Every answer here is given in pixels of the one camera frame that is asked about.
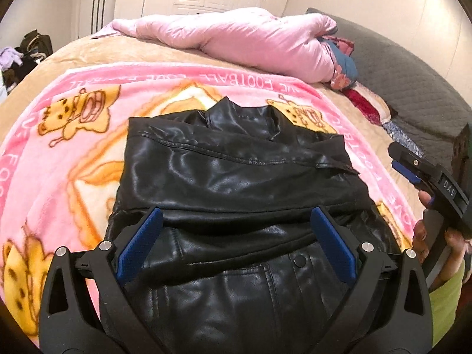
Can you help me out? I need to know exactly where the blue floral quilt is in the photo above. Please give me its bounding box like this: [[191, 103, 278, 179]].
[[324, 37, 358, 91]]

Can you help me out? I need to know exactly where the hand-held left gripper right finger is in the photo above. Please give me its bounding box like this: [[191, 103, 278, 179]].
[[310, 206, 433, 354]]

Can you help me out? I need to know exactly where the pink cartoon printed blanket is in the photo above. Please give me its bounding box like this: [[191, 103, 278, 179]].
[[0, 62, 423, 351]]

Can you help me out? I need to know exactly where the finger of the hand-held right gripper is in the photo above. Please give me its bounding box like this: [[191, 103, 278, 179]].
[[393, 160, 422, 186], [388, 142, 440, 178]]

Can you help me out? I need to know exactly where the dark brown furniture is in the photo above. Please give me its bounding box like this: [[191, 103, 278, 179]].
[[453, 123, 472, 182]]

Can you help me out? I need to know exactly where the dark blue patterned cloth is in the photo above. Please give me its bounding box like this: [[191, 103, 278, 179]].
[[381, 118, 425, 155]]

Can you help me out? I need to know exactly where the dark handbag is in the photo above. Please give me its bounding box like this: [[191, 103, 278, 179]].
[[18, 31, 53, 64]]

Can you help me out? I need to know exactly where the red patterned pillow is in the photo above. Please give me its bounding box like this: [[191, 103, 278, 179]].
[[345, 85, 397, 126]]

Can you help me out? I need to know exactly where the person's right hand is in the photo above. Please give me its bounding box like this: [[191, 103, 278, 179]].
[[412, 189, 470, 289]]

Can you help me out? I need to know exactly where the grey quilted headboard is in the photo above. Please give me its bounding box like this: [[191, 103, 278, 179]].
[[306, 7, 472, 178]]

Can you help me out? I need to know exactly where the person's right forearm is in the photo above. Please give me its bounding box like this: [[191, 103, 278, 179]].
[[430, 271, 467, 346]]

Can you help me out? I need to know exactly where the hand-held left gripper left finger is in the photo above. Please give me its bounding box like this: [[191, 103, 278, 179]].
[[39, 206, 165, 354]]

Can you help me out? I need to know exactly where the black leather jacket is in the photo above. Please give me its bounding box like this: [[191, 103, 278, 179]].
[[98, 96, 407, 354]]

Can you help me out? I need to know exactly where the pink duvet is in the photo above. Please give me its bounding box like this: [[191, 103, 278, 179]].
[[90, 7, 338, 84]]

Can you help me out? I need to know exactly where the beige plush bed cover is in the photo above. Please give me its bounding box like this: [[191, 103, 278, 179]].
[[0, 31, 428, 155]]

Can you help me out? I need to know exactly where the purple cloth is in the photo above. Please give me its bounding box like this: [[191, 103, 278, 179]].
[[0, 46, 25, 69]]

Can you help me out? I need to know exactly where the white door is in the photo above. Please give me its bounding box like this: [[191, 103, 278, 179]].
[[77, 0, 119, 40]]

